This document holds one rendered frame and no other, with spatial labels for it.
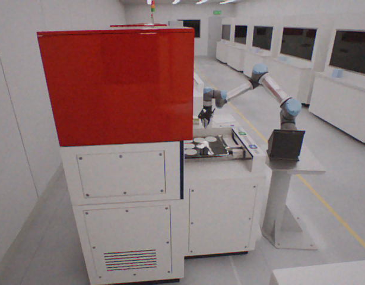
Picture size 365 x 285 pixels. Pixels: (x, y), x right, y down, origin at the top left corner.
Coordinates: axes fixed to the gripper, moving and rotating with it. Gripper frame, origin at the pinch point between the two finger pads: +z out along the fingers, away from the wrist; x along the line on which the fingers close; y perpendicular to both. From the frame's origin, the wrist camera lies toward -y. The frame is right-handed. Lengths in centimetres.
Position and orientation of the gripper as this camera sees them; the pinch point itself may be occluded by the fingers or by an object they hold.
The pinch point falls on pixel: (205, 127)
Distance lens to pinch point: 229.4
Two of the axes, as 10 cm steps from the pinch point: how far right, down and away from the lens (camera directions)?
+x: -7.7, -2.6, 5.8
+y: 6.4, -3.3, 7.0
